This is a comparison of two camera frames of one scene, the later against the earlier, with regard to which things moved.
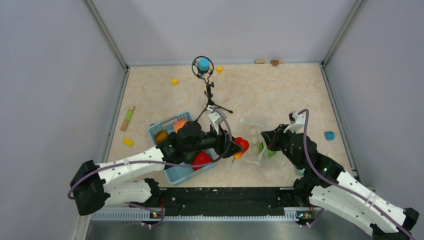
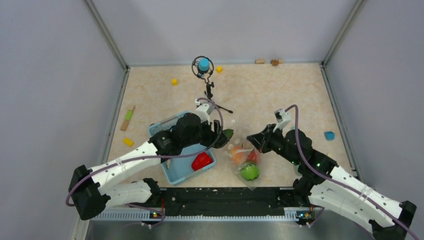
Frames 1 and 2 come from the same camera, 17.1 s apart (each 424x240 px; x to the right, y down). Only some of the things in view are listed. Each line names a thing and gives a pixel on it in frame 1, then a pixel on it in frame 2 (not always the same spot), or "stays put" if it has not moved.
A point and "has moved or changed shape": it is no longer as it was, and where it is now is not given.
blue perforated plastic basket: [177, 174] stays put
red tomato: [244, 144] -> [252, 156]
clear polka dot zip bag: [258, 153] has moved or changed shape
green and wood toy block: [128, 116] stays put
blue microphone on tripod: [203, 66] stays put
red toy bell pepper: [201, 158] stays put
